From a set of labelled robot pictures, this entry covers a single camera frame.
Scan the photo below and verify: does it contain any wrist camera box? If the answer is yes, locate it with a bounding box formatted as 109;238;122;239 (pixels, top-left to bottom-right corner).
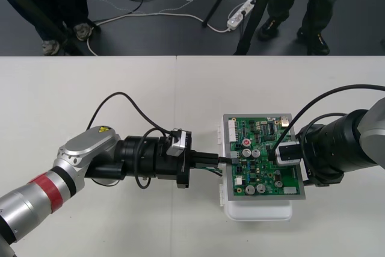
275;141;302;166
167;129;189;157

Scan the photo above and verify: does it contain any white power strip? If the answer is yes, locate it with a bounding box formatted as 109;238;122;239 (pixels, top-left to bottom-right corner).
227;0;256;31

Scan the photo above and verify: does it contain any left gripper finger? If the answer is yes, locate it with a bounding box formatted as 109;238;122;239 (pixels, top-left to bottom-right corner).
192;150;219;161
192;159;220;170

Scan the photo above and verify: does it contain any red black green cable bundle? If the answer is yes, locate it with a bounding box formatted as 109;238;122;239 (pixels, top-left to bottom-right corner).
194;155;240;178

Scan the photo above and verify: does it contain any white floor cable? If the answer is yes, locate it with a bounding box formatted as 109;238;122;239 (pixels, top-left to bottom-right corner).
86;12;232;57

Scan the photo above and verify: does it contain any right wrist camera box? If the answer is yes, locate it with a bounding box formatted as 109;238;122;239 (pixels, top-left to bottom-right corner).
275;141;302;166

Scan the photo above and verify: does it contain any black tripod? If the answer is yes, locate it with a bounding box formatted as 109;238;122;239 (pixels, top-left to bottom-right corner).
201;0;315;56

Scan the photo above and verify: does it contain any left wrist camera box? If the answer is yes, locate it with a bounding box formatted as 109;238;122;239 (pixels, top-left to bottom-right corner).
167;129;189;157

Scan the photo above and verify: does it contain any green circuit board grey frame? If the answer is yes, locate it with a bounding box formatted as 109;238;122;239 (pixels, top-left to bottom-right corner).
223;113;307;202

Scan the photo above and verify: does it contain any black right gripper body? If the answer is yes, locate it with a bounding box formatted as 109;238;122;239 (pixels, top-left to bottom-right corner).
295;123;344;187

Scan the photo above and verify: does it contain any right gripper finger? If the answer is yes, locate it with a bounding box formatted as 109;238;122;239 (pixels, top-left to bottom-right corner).
301;164;317;187

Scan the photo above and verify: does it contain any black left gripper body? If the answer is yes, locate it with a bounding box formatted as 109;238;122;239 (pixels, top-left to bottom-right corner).
157;129;197;191

